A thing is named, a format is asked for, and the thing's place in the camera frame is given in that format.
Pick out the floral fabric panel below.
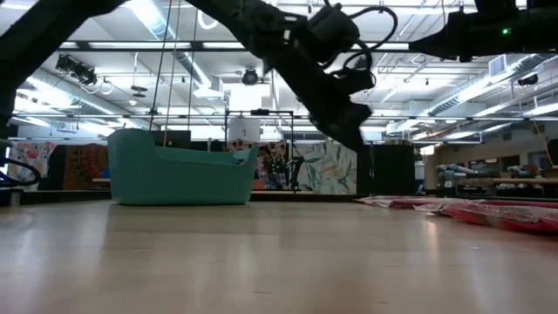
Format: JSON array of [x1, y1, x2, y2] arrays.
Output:
[[7, 140, 57, 184]]

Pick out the rolled grey mats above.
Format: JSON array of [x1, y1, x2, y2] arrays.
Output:
[[437, 163, 472, 181]]

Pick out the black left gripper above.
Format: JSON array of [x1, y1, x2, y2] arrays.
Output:
[[268, 25, 374, 152]]

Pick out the long wooden table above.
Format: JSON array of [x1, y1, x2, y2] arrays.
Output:
[[435, 176, 558, 198]]

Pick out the teal plastic basket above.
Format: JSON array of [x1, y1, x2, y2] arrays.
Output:
[[106, 127, 261, 207]]

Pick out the dark orange patterned panel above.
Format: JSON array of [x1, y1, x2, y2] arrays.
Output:
[[60, 143, 109, 191]]

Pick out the round black ceiling light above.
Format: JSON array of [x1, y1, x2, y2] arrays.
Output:
[[241, 66, 260, 86]]

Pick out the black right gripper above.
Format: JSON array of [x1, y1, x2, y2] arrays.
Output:
[[408, 17, 541, 62]]

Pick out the white cylinder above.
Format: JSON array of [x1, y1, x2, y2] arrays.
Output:
[[228, 117, 262, 141]]

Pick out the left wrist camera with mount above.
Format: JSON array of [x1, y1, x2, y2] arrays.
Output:
[[306, 4, 377, 95]]

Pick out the black curved cable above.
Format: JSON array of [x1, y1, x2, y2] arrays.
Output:
[[0, 139, 43, 189]]

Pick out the leaf pattern panel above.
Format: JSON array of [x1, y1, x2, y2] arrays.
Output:
[[292, 141, 357, 195]]

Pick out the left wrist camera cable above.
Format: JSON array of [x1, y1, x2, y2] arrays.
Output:
[[348, 4, 398, 60]]

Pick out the black ceiling spotlight cluster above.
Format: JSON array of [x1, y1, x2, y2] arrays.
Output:
[[54, 52, 98, 87]]

